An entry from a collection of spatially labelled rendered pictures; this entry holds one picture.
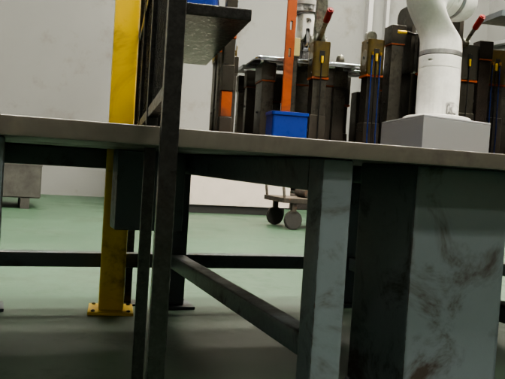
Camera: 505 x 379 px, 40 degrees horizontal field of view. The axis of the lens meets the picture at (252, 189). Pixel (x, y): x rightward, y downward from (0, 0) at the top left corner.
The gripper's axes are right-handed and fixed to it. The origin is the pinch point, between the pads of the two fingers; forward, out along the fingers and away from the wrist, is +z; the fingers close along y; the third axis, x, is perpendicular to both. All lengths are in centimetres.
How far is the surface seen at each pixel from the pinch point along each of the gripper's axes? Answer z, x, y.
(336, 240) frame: 56, 13, -91
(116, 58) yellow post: 1, 66, 38
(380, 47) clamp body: -1.1, -18.8, -28.0
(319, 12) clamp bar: -11.9, 1.0, -21.5
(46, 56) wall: -103, 172, 836
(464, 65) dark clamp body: 2, -48, -29
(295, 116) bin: 26, 15, -54
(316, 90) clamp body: 14.2, 0.8, -24.0
